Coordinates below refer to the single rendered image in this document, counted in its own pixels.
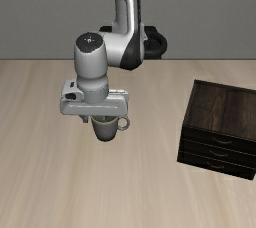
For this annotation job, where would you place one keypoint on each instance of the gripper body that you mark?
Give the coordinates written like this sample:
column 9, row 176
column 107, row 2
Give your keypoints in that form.
column 100, row 106

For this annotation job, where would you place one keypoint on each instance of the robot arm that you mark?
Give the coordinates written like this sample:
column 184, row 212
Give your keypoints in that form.
column 123, row 42

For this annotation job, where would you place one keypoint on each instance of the green mug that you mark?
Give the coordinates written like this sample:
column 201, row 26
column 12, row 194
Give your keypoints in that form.
column 106, row 128

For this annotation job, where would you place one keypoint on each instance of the dark wooden cabinet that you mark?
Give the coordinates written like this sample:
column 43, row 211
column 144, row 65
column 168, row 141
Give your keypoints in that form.
column 220, row 123

